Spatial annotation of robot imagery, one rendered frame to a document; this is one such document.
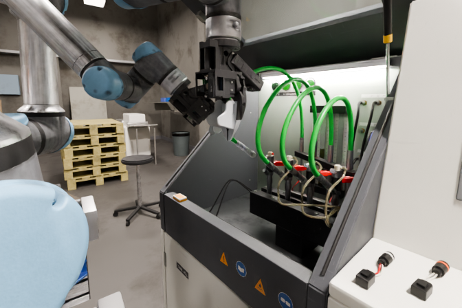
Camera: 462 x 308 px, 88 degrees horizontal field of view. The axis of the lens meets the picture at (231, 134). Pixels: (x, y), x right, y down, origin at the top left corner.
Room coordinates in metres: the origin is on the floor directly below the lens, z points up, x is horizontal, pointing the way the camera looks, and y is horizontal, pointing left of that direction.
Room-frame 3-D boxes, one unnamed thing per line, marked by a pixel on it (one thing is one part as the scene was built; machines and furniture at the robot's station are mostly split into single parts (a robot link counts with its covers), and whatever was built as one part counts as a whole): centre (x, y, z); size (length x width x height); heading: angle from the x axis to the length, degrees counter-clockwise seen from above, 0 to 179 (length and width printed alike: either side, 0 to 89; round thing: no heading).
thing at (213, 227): (0.67, 0.04, 0.87); 0.62 x 0.04 x 0.16; 41
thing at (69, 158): (4.15, 2.47, 0.49); 1.33 x 0.91 x 0.98; 35
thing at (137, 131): (5.71, 2.32, 0.52); 2.20 x 0.56 x 1.04; 34
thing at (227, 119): (0.52, 0.01, 1.26); 0.06 x 0.03 x 0.09; 132
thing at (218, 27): (0.53, 0.01, 1.45); 0.08 x 0.08 x 0.05
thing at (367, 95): (0.82, -0.50, 1.20); 0.13 x 0.03 x 0.31; 41
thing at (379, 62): (1.00, -0.34, 1.43); 0.54 x 0.03 x 0.02; 41
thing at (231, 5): (0.53, 0.02, 1.53); 0.09 x 0.08 x 0.11; 157
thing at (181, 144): (5.90, 1.25, 0.28); 0.47 x 0.45 x 0.57; 34
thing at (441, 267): (0.39, -0.36, 0.99); 0.12 x 0.02 x 0.02; 123
